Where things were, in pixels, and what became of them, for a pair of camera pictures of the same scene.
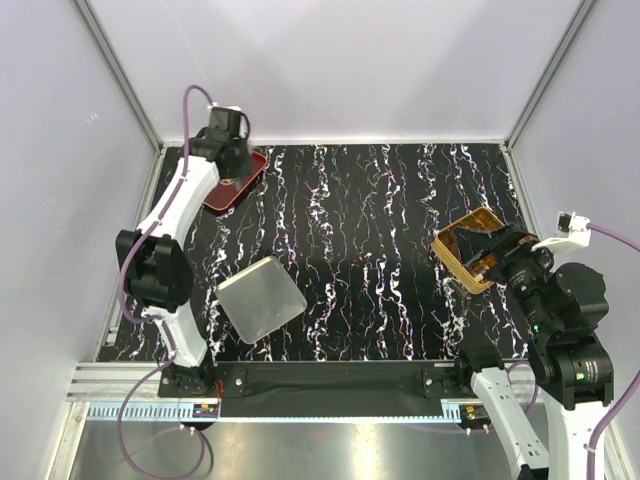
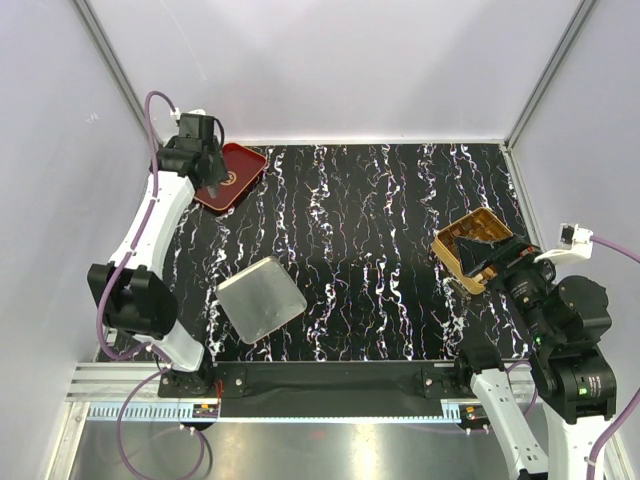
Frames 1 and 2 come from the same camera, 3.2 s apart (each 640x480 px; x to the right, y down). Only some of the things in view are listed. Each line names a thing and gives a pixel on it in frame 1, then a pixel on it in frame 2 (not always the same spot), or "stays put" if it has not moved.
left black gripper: x=246 y=168 to x=219 y=175
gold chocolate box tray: x=472 y=274 stays put
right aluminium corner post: x=569 y=35 stays put
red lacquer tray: x=229 y=190 stays put
